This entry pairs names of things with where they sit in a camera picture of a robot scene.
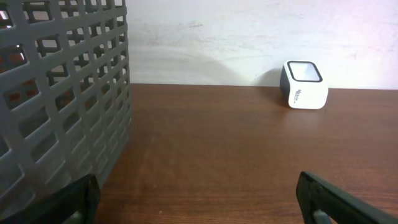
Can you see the grey plastic mesh basket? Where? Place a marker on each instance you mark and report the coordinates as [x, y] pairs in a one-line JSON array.
[[65, 95]]

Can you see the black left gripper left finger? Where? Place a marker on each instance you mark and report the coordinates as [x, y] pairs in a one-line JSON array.
[[76, 203]]

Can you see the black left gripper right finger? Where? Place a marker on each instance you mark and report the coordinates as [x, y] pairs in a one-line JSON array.
[[322, 202]]

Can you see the white barcode scanner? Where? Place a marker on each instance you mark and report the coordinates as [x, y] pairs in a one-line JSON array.
[[302, 85]]

